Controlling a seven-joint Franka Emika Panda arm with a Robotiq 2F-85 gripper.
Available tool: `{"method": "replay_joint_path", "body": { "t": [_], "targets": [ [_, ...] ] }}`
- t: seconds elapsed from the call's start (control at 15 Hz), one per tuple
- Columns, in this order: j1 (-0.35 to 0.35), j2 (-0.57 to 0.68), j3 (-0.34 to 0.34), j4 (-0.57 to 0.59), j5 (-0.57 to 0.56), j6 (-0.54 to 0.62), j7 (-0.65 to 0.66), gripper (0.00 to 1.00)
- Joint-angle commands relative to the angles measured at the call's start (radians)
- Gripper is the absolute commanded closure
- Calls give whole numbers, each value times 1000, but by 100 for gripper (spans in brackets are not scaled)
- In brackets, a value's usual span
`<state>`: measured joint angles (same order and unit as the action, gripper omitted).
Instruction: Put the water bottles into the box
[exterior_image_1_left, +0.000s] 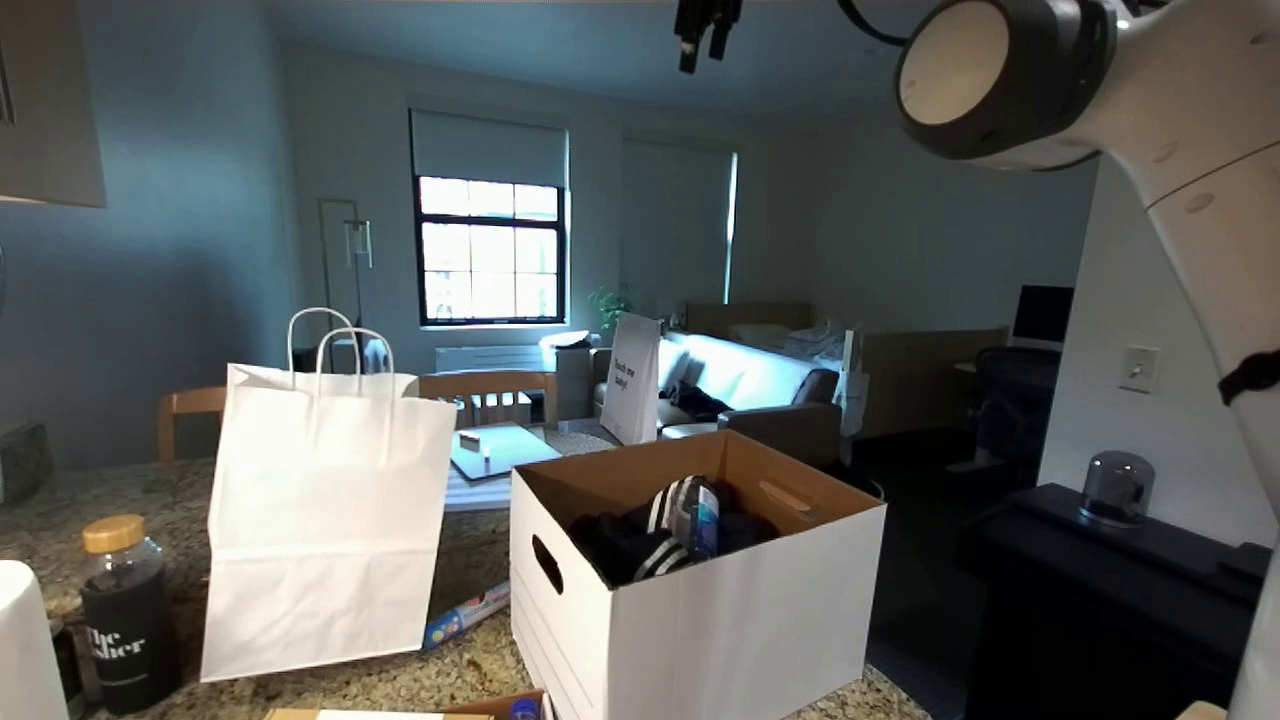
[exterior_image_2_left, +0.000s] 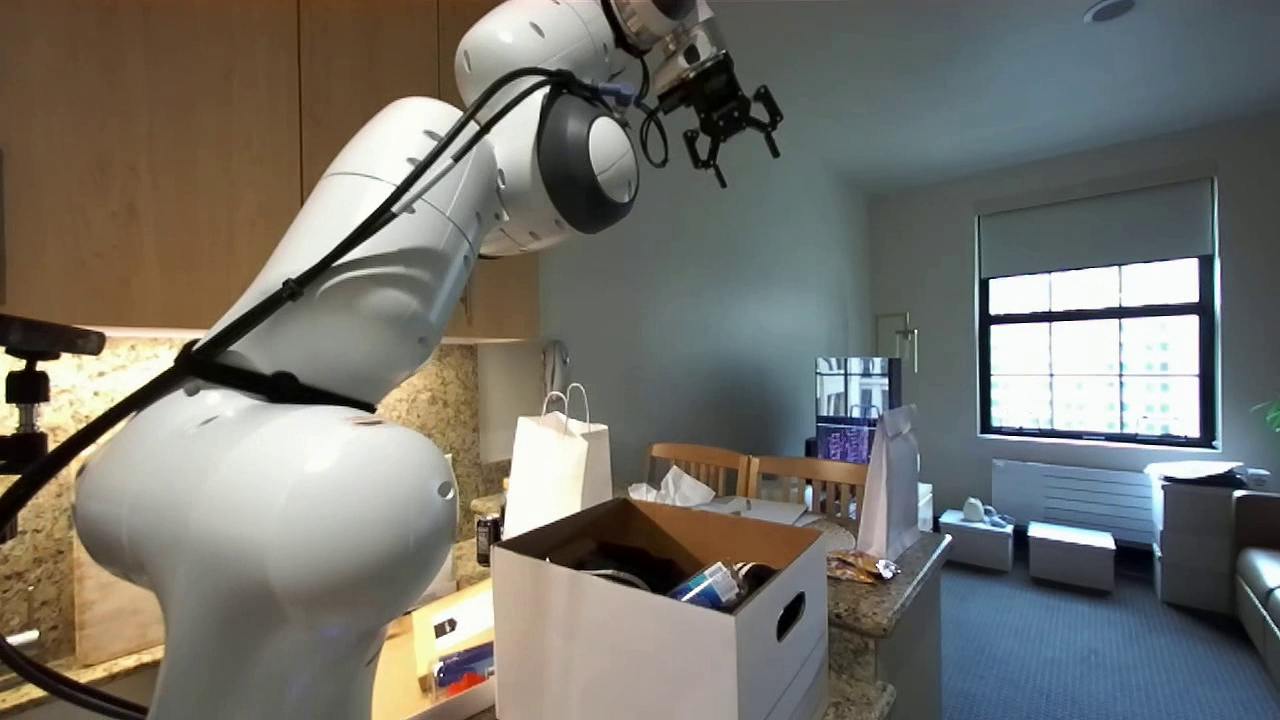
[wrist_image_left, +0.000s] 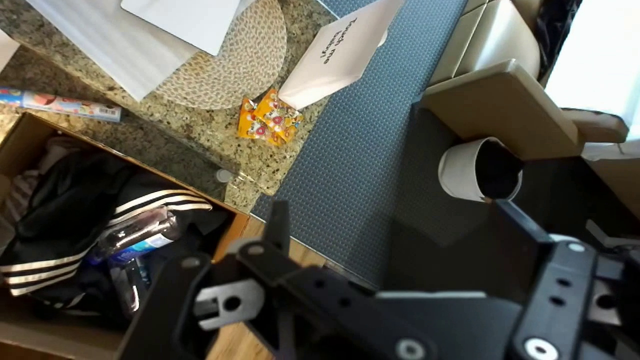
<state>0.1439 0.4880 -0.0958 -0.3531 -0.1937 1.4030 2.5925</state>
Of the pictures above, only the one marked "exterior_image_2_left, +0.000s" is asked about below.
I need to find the cardboard mailer with white label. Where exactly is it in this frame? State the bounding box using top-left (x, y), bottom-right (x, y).
top-left (411, 586), bottom-right (501, 660)

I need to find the black clothing with white stripes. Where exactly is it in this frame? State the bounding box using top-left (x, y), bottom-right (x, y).
top-left (552, 534), bottom-right (785, 614)

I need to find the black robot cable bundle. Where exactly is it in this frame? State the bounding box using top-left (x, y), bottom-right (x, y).
top-left (0, 65), bottom-right (671, 720)

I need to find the wooden wall cabinet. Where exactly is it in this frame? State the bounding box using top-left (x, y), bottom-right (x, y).
top-left (0, 0), bottom-right (544, 348)

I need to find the black camera on tripod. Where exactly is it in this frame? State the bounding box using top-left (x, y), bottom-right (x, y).
top-left (0, 310), bottom-right (108, 477)

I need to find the grey roller blind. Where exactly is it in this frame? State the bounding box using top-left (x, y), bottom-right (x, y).
top-left (977, 180), bottom-right (1223, 280)

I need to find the white paper bag with handles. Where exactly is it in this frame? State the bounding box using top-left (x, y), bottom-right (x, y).
top-left (501, 381), bottom-right (621, 543)

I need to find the crumpled white tissue paper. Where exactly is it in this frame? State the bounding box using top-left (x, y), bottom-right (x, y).
top-left (622, 462), bottom-right (719, 513)

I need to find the tall white paper bag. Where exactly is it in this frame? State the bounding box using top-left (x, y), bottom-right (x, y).
top-left (856, 403), bottom-right (927, 565)

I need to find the white cardboard box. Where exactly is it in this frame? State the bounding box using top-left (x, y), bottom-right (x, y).
top-left (487, 494), bottom-right (833, 720)

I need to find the grey sofa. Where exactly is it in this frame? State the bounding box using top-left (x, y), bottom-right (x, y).
top-left (1233, 487), bottom-right (1280, 682)

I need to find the orange snack wrapper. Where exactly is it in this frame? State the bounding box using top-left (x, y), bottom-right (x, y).
top-left (827, 548), bottom-right (905, 586)

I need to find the white wall radiator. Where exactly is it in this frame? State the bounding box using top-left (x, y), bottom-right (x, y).
top-left (987, 456), bottom-right (1161, 548)

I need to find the wooden chair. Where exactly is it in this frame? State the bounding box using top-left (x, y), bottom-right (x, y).
top-left (645, 441), bottom-right (752, 504)
top-left (744, 453), bottom-right (870, 531)

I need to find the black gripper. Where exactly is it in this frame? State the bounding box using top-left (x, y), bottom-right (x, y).
top-left (680, 57), bottom-right (786, 192)

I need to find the white low cabinet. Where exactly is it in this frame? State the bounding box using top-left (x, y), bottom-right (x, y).
top-left (1143, 461), bottom-right (1253, 614)

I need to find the white square ottoman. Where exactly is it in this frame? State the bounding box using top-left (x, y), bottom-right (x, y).
top-left (936, 494), bottom-right (1019, 574)
top-left (1024, 520), bottom-right (1118, 598)

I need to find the black framed window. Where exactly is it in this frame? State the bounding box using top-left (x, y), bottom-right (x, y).
top-left (977, 255), bottom-right (1221, 446)

